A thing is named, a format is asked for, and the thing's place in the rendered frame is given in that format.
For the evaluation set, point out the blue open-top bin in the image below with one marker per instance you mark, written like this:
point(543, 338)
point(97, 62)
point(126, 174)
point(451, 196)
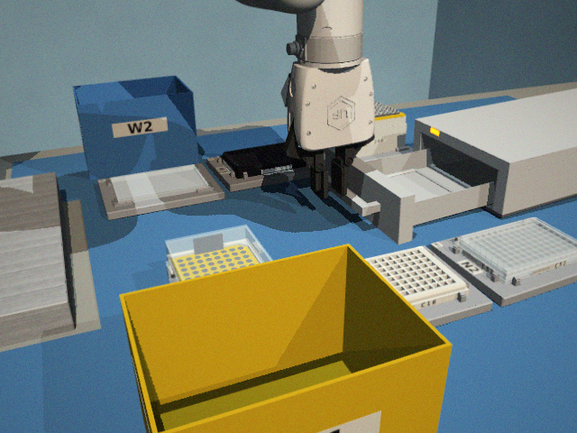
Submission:
point(155, 131)

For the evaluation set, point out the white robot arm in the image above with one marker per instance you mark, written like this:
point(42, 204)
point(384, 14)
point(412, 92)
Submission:
point(328, 31)

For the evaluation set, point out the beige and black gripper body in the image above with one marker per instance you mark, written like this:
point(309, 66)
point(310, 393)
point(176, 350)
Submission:
point(333, 105)

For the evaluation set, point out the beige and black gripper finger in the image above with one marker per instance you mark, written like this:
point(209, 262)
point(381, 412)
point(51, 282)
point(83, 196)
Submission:
point(340, 165)
point(316, 160)

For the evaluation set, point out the blue bench mat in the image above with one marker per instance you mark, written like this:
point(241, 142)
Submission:
point(512, 369)

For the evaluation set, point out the yellow open-top bin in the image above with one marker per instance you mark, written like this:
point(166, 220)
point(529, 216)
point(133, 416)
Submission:
point(323, 334)

